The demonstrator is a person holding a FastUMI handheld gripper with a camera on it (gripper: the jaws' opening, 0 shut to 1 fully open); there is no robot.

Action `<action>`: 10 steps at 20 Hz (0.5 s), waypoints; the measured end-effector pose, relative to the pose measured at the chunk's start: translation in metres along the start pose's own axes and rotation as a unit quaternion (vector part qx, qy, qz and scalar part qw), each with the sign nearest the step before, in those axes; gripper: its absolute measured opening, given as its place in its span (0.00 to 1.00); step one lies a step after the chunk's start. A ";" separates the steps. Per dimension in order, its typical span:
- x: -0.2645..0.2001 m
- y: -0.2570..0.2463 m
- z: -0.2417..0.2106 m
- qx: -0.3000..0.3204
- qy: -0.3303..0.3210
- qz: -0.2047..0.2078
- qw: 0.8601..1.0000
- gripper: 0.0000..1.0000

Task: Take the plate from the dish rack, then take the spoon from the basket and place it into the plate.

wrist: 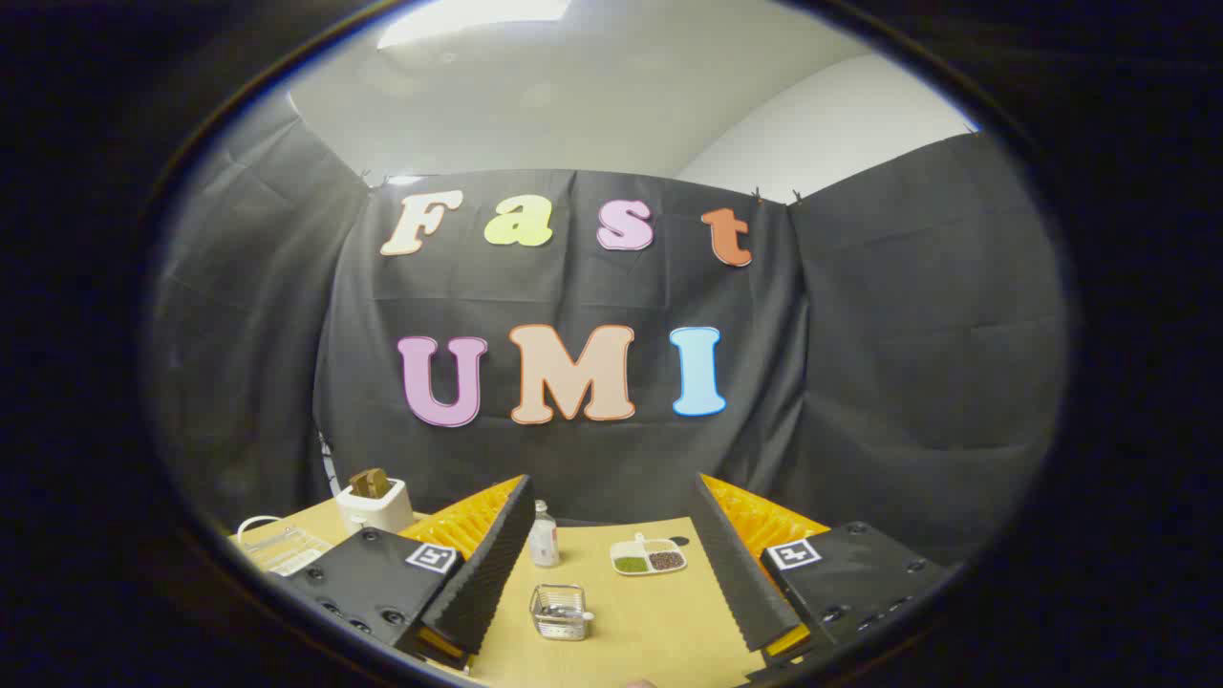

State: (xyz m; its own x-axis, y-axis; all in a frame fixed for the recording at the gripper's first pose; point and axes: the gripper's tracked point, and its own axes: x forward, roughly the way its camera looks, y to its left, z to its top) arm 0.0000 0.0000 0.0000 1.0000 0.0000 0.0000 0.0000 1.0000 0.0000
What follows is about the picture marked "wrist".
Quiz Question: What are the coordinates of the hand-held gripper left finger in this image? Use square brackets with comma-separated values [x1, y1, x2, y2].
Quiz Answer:
[276, 474, 537, 672]

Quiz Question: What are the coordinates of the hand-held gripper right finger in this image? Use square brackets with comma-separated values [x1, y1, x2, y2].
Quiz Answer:
[689, 473, 949, 682]

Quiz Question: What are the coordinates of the white wire dish rack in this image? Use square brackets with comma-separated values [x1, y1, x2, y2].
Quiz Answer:
[236, 516, 334, 578]

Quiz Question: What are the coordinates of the white divided dish with beans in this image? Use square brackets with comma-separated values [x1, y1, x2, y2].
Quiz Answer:
[610, 533, 689, 577]

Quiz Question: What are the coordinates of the small clear bottle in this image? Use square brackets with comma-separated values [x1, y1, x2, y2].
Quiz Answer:
[528, 500, 561, 569]

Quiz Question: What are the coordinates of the white toaster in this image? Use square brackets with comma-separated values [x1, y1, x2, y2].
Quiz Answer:
[335, 478, 416, 535]

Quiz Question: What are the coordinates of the black backdrop cloth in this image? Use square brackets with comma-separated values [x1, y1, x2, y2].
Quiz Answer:
[145, 94, 1069, 567]

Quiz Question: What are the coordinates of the white cord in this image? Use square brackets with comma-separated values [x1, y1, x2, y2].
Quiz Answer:
[316, 428, 342, 498]

